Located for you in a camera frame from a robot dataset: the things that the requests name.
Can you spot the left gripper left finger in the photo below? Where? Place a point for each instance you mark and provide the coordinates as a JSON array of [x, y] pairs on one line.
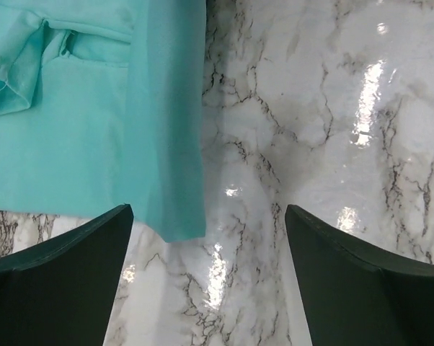
[[61, 291]]

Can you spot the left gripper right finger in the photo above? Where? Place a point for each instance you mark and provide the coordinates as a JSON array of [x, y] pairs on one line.
[[355, 293]]

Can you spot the teal t shirt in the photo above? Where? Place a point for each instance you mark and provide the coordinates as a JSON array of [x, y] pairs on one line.
[[100, 105]]

